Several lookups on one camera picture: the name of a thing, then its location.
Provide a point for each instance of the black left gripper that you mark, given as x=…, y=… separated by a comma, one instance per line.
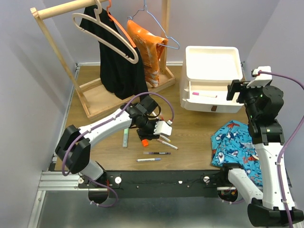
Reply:
x=149, y=135

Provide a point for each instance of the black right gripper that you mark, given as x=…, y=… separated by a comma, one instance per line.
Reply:
x=236, y=86

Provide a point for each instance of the white marker yellow cap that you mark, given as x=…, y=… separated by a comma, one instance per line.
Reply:
x=165, y=138

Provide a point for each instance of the brown top drawer pull tab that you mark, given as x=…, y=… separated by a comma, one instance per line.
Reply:
x=214, y=108

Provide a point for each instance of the white three-drawer organizer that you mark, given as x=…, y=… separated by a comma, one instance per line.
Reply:
x=209, y=70

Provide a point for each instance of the white marker pink cap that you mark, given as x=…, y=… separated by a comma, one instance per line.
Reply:
x=204, y=95

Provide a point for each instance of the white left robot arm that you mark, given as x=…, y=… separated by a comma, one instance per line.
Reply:
x=75, y=144

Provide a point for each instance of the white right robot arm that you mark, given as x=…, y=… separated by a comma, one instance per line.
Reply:
x=273, y=206

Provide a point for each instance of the black orange highlighter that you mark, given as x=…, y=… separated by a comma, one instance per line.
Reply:
x=145, y=142

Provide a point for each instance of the green transparent highlighter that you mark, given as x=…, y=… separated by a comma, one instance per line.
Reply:
x=125, y=138

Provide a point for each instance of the purple dark marker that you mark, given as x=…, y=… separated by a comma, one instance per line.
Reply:
x=157, y=153

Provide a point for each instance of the white marker lilac cap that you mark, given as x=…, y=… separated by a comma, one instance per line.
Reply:
x=149, y=160

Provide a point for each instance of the white marker peach cap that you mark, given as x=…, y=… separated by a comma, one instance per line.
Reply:
x=167, y=144

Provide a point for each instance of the blue shark print cloth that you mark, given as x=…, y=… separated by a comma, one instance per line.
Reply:
x=232, y=143

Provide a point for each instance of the black garment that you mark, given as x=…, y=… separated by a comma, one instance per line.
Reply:
x=119, y=76

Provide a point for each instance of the orange tie-dye garment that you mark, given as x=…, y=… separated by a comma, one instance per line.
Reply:
x=150, y=47

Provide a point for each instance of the orange plastic hanger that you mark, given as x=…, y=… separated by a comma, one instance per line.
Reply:
x=119, y=25

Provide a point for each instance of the beige wooden hanger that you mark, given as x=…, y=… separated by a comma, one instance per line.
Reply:
x=95, y=22

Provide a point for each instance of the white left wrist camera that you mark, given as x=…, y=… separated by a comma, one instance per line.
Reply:
x=161, y=127

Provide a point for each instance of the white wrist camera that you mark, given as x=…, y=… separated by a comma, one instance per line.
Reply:
x=161, y=127
x=262, y=76

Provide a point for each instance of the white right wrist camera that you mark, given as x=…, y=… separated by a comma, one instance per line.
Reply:
x=262, y=76

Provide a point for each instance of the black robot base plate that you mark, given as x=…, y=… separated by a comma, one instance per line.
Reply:
x=162, y=184

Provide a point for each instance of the aluminium frame rail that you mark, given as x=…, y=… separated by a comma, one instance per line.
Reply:
x=60, y=203

